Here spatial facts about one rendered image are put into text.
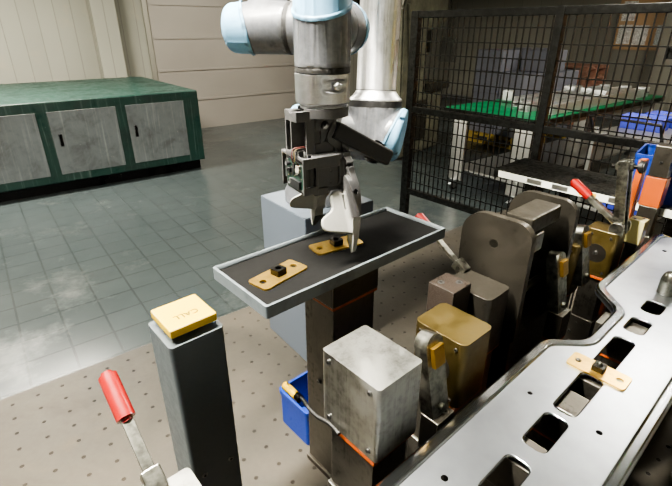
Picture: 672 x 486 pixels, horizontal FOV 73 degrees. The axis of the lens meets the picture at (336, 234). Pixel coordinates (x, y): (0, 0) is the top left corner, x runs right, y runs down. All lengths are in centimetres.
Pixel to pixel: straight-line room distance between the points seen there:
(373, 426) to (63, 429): 78
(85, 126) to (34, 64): 237
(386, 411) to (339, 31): 46
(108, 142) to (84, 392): 412
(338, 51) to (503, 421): 53
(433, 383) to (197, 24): 747
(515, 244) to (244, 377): 72
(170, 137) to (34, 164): 130
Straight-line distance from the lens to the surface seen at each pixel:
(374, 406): 56
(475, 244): 85
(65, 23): 744
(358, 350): 59
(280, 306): 58
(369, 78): 100
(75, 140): 515
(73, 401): 126
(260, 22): 74
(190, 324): 57
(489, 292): 80
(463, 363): 69
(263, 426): 107
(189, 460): 70
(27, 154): 513
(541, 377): 78
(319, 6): 61
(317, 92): 61
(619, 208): 120
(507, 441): 67
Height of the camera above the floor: 148
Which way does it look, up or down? 24 degrees down
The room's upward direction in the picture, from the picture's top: straight up
